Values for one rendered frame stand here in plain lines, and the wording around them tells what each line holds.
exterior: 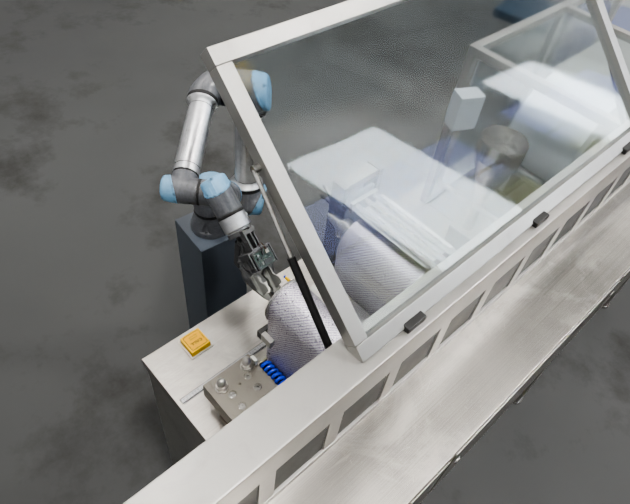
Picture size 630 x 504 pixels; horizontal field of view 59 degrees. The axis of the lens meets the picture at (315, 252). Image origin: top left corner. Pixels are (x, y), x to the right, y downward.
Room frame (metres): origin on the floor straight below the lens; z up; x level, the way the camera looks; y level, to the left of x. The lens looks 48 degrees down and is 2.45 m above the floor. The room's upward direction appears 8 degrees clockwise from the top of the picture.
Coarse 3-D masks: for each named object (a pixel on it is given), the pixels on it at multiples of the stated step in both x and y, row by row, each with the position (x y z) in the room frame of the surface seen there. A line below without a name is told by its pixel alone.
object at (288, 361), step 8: (272, 328) 0.83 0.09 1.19; (272, 336) 0.83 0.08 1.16; (280, 336) 0.81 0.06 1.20; (280, 344) 0.81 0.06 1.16; (288, 344) 0.79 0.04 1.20; (272, 352) 0.83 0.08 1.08; (280, 352) 0.80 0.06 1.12; (288, 352) 0.78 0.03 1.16; (296, 352) 0.76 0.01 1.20; (272, 360) 0.82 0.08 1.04; (280, 360) 0.80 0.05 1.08; (288, 360) 0.78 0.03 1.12; (296, 360) 0.76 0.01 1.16; (304, 360) 0.74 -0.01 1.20; (280, 368) 0.80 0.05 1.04; (288, 368) 0.78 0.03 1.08; (296, 368) 0.76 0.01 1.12; (288, 376) 0.78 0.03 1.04
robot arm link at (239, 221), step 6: (234, 216) 0.99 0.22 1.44; (240, 216) 1.00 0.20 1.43; (246, 216) 1.01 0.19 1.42; (222, 222) 0.98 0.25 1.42; (228, 222) 0.98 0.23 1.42; (234, 222) 0.98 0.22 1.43; (240, 222) 0.99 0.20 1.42; (246, 222) 0.99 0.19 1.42; (222, 228) 0.98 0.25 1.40; (228, 228) 0.97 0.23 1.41; (234, 228) 0.97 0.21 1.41; (240, 228) 0.98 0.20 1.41; (228, 234) 0.98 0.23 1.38
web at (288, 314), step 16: (288, 288) 0.88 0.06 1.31; (272, 304) 0.85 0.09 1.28; (288, 304) 0.84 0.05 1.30; (304, 304) 0.84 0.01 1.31; (320, 304) 0.85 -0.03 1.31; (272, 320) 0.83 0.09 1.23; (288, 320) 0.80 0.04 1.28; (304, 320) 0.80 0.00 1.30; (288, 336) 0.79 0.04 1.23; (304, 336) 0.76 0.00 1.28; (336, 336) 0.75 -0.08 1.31; (304, 352) 0.75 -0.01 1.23; (320, 352) 0.72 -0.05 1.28
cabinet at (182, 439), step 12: (156, 384) 0.80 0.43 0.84; (156, 396) 0.81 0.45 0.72; (168, 408) 0.76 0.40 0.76; (168, 420) 0.78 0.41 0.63; (180, 420) 0.71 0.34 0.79; (168, 432) 0.80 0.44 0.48; (180, 432) 0.73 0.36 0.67; (192, 432) 0.67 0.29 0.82; (168, 444) 0.82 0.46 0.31; (180, 444) 0.74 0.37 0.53; (192, 444) 0.68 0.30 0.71; (180, 456) 0.76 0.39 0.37
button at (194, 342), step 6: (198, 330) 0.96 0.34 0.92; (186, 336) 0.93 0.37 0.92; (192, 336) 0.94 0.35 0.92; (198, 336) 0.94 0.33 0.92; (204, 336) 0.94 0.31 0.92; (186, 342) 0.91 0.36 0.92; (192, 342) 0.91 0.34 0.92; (198, 342) 0.92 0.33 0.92; (204, 342) 0.92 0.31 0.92; (186, 348) 0.90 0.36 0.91; (192, 348) 0.89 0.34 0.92; (198, 348) 0.90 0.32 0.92; (204, 348) 0.91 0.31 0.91; (192, 354) 0.88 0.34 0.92
